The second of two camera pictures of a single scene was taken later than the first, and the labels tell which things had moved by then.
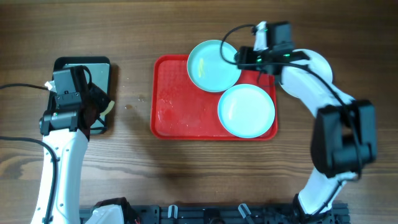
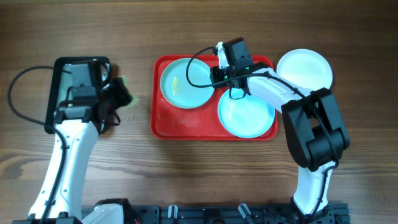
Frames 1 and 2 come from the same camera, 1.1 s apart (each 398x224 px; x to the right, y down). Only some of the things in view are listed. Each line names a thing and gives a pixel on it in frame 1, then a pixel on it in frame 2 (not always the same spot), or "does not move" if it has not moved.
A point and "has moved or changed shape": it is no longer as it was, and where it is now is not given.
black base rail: (224, 214) does not move
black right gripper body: (247, 55) → (221, 76)
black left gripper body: (102, 102) → (118, 96)
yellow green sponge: (109, 108) has moved or changed shape
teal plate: (211, 66) has moved or changed shape
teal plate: (246, 111) does not move
